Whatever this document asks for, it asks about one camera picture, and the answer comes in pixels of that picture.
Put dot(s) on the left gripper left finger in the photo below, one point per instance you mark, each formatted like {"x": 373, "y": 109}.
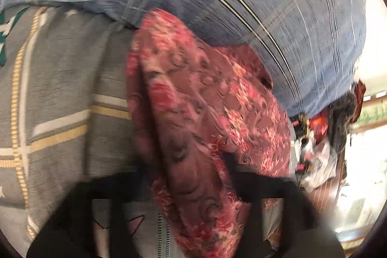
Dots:
{"x": 70, "y": 230}

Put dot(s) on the pink floral cloth garment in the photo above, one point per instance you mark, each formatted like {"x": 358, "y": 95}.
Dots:
{"x": 190, "y": 102}

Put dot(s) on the clutter pile beside bed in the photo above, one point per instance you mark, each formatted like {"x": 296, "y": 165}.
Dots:
{"x": 318, "y": 141}

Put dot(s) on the grey star-print bedsheet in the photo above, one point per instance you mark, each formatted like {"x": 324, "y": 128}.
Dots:
{"x": 64, "y": 114}

